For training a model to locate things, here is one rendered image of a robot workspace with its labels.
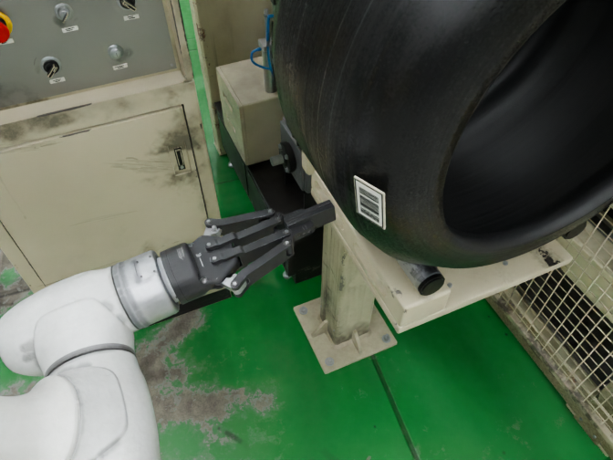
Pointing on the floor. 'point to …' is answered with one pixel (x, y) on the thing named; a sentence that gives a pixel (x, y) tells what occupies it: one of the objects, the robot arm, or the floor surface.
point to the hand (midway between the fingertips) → (310, 219)
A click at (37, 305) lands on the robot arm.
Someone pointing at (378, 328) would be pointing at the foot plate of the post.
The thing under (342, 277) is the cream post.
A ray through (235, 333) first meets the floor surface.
